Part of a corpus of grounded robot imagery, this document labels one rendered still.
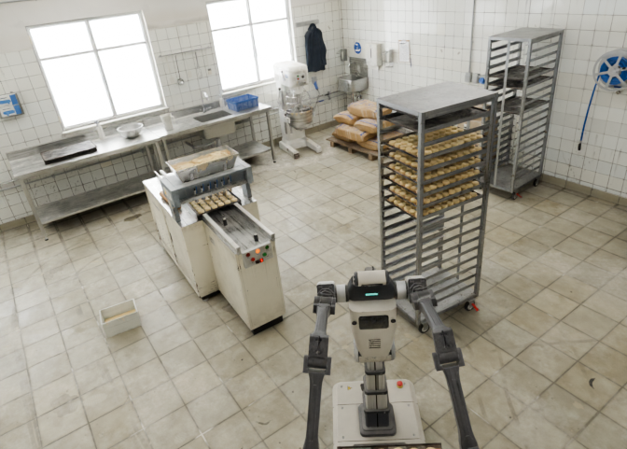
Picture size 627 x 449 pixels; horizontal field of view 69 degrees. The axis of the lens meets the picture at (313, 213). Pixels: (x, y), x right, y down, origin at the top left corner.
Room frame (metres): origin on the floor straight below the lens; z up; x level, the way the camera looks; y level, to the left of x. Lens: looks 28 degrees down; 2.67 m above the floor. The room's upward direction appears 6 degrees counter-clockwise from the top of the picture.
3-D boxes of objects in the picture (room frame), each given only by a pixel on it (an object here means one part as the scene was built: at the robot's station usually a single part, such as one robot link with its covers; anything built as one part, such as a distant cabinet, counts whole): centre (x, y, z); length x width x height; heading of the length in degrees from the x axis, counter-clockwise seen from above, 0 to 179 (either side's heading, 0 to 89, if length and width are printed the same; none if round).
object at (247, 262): (2.95, 0.46, 0.77); 0.24 x 0.04 x 0.14; 120
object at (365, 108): (6.99, -1.05, 0.62); 0.72 x 0.42 x 0.17; 39
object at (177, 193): (3.71, 0.89, 1.01); 0.72 x 0.33 x 0.34; 120
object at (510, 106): (5.07, -2.44, 1.05); 0.60 x 0.40 x 0.01; 125
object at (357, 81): (7.93, -0.94, 0.93); 0.99 x 0.38 x 1.09; 32
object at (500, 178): (5.08, -2.45, 0.93); 0.64 x 0.51 x 1.78; 125
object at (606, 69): (4.59, -3.18, 1.10); 0.41 x 0.17 x 1.10; 32
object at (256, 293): (3.27, 0.64, 0.45); 0.70 x 0.34 x 0.90; 30
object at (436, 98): (3.06, -0.91, 0.93); 0.64 x 0.51 x 1.78; 115
